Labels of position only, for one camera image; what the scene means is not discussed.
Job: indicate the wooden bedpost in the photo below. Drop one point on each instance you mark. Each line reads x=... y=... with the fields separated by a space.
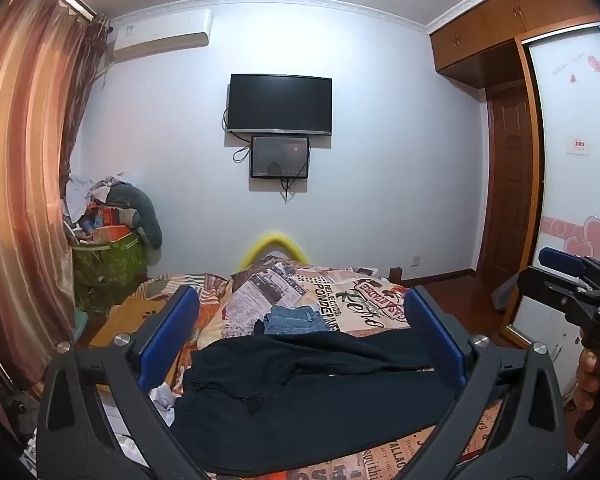
x=395 y=275

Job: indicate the printed blanket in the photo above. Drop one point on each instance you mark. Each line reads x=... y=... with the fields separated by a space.
x=330 y=287

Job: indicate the orange box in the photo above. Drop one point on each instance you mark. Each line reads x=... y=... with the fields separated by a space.
x=111 y=217

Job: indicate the red white sticker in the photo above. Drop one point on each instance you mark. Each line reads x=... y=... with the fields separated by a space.
x=578 y=146

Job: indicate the person's right hand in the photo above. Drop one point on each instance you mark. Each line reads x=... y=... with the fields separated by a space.
x=587 y=377

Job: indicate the orange striped curtain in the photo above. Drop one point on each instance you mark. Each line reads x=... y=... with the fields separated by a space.
x=25 y=185

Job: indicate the blue denim shorts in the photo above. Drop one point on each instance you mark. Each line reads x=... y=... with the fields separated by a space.
x=295 y=320

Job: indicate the wooden door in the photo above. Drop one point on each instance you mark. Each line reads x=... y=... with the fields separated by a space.
x=510 y=185

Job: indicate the wooden overhead cabinet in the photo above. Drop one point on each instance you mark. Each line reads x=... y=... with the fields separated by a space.
x=500 y=20

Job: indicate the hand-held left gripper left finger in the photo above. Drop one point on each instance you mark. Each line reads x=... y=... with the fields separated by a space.
x=172 y=332

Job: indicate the brown patterned curtain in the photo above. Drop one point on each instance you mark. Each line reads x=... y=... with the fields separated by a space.
x=82 y=85

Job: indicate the black wall television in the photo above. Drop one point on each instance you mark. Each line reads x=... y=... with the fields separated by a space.
x=280 y=105

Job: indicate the pile of white clothes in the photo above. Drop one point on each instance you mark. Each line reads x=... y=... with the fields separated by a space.
x=87 y=190

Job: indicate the yellow foam tube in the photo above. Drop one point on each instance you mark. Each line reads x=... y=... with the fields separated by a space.
x=275 y=238

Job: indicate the white wall socket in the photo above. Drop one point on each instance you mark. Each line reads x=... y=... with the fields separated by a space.
x=416 y=260

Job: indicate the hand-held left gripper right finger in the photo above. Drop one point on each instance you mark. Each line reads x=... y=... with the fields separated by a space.
x=432 y=332

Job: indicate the green storage basket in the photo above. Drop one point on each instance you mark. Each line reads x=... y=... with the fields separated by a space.
x=110 y=270

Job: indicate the black pants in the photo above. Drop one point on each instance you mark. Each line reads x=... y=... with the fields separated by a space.
x=305 y=395

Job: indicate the white air conditioner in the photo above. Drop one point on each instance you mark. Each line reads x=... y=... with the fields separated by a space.
x=162 y=35

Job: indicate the white cloth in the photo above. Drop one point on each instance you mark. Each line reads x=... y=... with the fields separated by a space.
x=164 y=402

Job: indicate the small black monitor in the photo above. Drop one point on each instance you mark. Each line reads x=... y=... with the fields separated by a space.
x=280 y=156

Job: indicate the white heart-print wardrobe door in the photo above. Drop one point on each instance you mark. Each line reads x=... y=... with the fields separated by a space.
x=575 y=185

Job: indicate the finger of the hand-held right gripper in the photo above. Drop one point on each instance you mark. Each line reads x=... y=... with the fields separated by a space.
x=545 y=284
x=560 y=261

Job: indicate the grey bag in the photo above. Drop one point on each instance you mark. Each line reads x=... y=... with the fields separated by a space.
x=506 y=290

